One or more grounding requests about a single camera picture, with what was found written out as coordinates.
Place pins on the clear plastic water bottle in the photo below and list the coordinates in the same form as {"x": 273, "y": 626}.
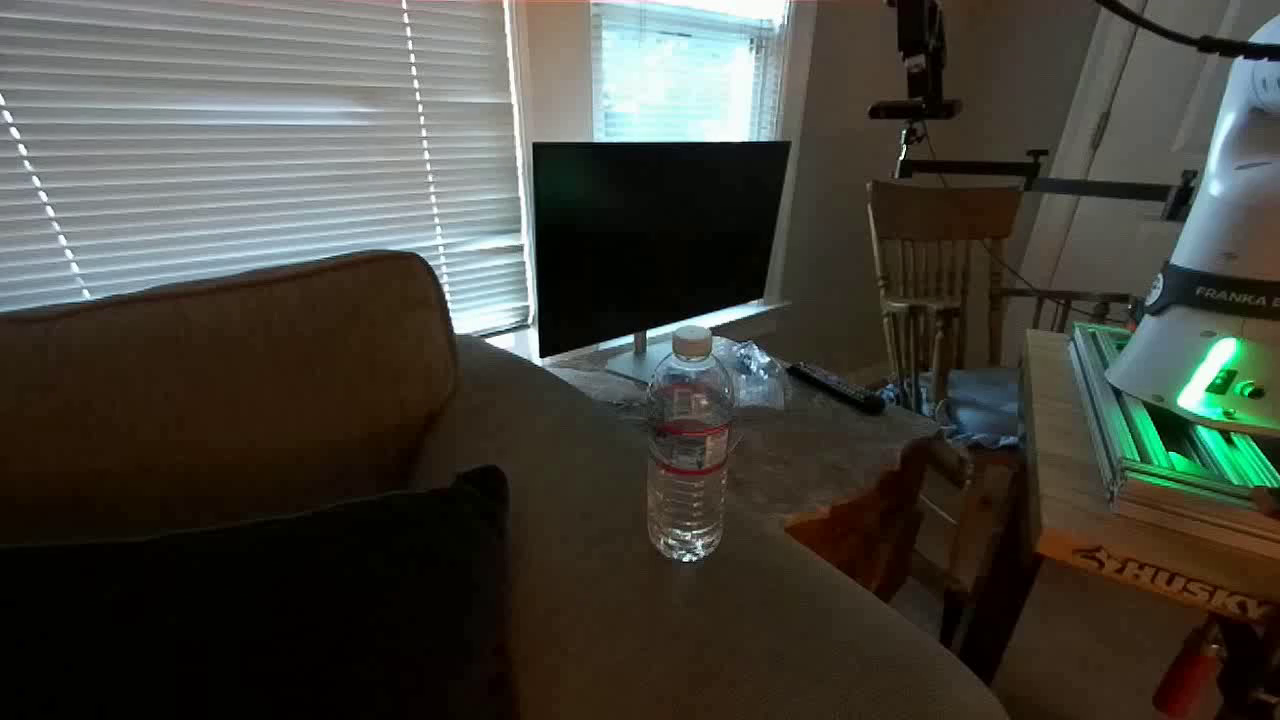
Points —
{"x": 688, "y": 454}

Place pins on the stone top tv stand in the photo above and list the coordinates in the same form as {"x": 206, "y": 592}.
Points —
{"x": 815, "y": 463}

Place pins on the clear crumpled plastic bag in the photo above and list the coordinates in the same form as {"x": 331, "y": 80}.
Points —
{"x": 760, "y": 378}

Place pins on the black flat screen tv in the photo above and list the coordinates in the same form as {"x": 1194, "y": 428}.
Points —
{"x": 653, "y": 233}

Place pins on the black remote control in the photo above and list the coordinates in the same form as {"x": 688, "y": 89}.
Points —
{"x": 835, "y": 390}

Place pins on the beige fabric sofa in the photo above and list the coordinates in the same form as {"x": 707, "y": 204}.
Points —
{"x": 627, "y": 600}

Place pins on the narrow window with blinds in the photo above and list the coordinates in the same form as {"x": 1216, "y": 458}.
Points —
{"x": 681, "y": 75}

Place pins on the wooden spindle chair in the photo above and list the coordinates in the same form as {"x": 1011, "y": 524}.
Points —
{"x": 935, "y": 262}

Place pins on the dark throw pillow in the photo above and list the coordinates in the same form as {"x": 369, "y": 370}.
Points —
{"x": 265, "y": 614}

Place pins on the large white window blinds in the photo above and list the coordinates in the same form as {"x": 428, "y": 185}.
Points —
{"x": 241, "y": 145}

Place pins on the wooden Husky workbench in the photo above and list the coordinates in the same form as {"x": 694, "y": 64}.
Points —
{"x": 1081, "y": 523}

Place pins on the red clamp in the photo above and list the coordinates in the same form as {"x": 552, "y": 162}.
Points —
{"x": 1191, "y": 674}

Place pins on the black camera boom stand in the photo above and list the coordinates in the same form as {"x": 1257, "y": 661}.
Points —
{"x": 923, "y": 55}

